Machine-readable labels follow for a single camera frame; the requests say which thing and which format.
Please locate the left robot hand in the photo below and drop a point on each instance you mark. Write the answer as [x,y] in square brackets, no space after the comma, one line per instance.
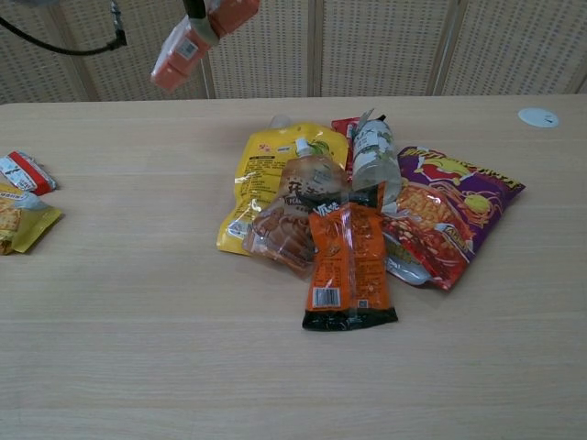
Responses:
[202,25]

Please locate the orange drink carton pack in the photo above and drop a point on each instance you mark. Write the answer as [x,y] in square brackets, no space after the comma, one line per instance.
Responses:
[176,64]

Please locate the yellow spout pouch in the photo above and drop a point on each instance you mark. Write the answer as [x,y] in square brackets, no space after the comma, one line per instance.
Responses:
[257,174]

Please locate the small red packet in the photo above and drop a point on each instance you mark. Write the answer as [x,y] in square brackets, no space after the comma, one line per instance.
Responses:
[340,124]

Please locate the beige perforated folding screen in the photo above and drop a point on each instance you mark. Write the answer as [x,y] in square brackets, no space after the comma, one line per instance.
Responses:
[376,46]

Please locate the brown peanut spout pouch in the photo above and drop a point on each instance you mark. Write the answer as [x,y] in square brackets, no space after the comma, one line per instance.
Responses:
[302,185]

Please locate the clear white green packet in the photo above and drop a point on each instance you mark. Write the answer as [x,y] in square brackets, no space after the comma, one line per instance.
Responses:
[371,156]

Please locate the red and white snack packet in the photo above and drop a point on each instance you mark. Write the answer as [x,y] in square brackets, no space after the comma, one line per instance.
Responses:
[31,175]

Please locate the yellow cracker bag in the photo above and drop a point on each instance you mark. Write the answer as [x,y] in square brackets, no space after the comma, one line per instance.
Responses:
[27,220]

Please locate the orange and black snack packet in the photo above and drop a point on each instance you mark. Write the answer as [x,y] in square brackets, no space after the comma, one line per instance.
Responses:
[341,261]

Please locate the purple noodle snack bag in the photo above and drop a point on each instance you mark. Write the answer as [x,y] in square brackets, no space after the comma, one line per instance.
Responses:
[458,211]

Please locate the white round table grommet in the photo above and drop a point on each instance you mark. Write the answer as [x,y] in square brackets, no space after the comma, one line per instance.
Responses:
[539,117]

